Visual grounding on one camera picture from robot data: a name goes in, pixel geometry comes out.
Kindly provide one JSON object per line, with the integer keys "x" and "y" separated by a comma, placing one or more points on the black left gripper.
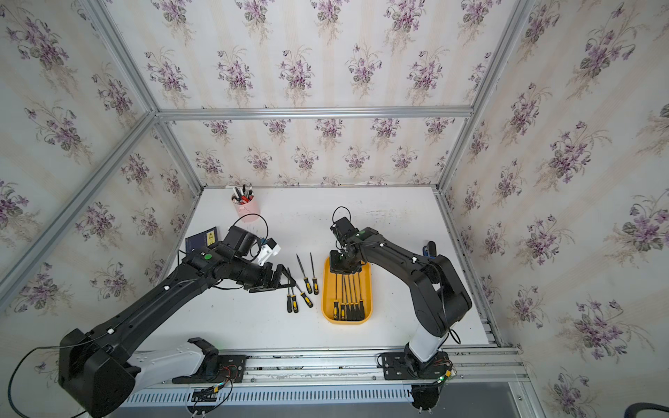
{"x": 265, "y": 279}

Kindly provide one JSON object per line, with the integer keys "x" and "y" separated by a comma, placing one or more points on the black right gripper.
{"x": 335, "y": 268}

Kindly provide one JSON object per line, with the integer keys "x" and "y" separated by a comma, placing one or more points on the yellow plastic storage box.
{"x": 327, "y": 294}

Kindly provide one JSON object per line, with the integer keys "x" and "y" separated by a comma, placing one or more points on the diagonal file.
{"x": 299, "y": 291}

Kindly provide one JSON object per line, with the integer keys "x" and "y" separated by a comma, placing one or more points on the file tool moved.
{"x": 355, "y": 293}
{"x": 347, "y": 299}
{"x": 343, "y": 314}
{"x": 352, "y": 299}
{"x": 361, "y": 307}

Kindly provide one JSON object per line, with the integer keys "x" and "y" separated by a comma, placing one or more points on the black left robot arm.
{"x": 94, "y": 366}

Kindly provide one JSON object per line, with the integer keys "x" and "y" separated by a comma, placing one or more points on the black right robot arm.
{"x": 438, "y": 295}

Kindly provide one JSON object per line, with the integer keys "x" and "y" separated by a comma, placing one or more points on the pink pen cup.
{"x": 248, "y": 211}

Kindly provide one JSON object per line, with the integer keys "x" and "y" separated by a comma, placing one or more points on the dark blue notebook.
{"x": 202, "y": 239}

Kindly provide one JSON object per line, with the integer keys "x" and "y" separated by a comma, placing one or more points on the pens in cup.
{"x": 242, "y": 195}

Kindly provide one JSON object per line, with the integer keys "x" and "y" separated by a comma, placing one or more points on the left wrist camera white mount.
{"x": 268, "y": 249}

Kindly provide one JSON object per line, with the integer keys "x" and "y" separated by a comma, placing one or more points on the blue object by right wall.
{"x": 430, "y": 250}

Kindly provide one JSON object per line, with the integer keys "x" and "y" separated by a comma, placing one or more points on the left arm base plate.
{"x": 214, "y": 367}

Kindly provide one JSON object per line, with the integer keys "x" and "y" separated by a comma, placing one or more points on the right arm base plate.
{"x": 400, "y": 366}

